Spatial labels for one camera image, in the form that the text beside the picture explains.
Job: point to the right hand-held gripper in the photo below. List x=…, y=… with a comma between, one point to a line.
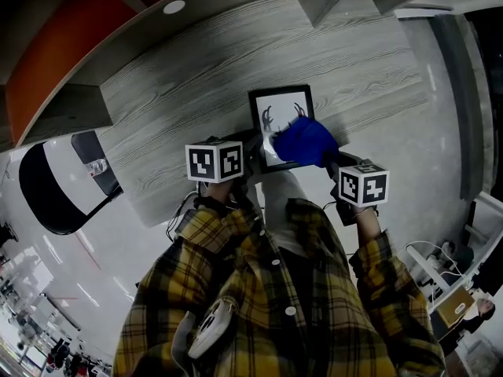
x=363, y=187

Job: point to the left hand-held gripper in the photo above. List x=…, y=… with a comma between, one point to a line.
x=212, y=161

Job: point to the blue cloth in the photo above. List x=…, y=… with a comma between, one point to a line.
x=306, y=143

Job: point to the black framed deer picture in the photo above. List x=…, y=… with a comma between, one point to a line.
x=281, y=108

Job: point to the person's left forearm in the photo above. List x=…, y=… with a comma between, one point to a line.
x=220, y=192

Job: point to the person's right forearm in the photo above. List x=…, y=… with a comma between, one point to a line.
x=367, y=222

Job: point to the grey inner top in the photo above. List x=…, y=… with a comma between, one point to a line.
x=283, y=202

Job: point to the grey stone ledge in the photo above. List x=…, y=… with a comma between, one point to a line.
x=467, y=112

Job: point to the yellow plaid shirt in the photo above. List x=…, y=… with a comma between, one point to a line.
x=314, y=308

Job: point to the cardboard box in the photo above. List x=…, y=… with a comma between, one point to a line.
x=456, y=306

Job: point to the clear plastic water bottle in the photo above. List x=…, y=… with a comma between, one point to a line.
x=97, y=166

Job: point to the white round device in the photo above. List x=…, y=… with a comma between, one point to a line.
x=210, y=330

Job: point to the black folding chair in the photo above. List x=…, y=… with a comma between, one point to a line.
x=35, y=187

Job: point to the group of office desks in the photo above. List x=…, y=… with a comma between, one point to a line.
x=35, y=328

